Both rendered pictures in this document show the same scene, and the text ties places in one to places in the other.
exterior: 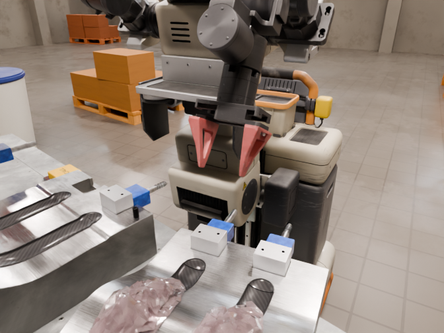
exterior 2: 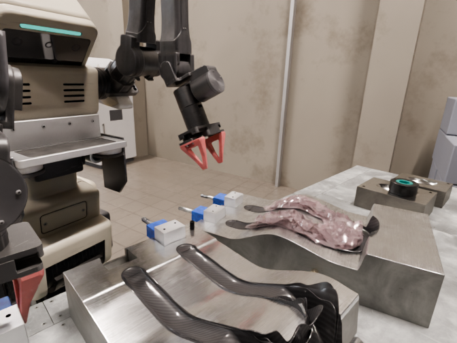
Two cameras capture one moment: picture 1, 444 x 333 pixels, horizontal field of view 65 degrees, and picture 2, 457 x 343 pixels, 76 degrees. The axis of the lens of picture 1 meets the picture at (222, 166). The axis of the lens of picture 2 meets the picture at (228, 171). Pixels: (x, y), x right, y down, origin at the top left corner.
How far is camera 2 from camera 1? 0.80 m
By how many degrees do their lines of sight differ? 79
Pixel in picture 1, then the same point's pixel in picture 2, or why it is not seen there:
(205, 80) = (65, 137)
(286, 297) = (256, 203)
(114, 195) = (175, 226)
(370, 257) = not seen: hidden behind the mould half
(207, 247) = (221, 214)
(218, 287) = (249, 217)
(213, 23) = (214, 79)
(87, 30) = not seen: outside the picture
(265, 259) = (238, 198)
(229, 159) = (90, 205)
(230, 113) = (213, 128)
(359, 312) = not seen: hidden behind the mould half
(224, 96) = (204, 121)
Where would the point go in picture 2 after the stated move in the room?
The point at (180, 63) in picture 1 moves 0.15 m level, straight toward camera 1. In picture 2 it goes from (32, 127) to (103, 128)
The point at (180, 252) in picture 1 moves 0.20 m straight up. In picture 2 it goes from (219, 226) to (221, 146)
